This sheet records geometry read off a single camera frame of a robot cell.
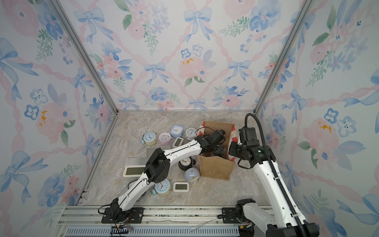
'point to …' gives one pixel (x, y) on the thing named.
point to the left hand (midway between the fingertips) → (220, 147)
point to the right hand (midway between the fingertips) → (234, 147)
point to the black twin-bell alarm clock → (186, 164)
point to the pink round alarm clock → (165, 138)
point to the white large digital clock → (133, 171)
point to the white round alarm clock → (190, 134)
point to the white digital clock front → (181, 187)
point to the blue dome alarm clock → (192, 175)
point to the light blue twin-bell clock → (162, 188)
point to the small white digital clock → (177, 142)
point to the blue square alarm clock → (177, 131)
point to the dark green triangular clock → (132, 183)
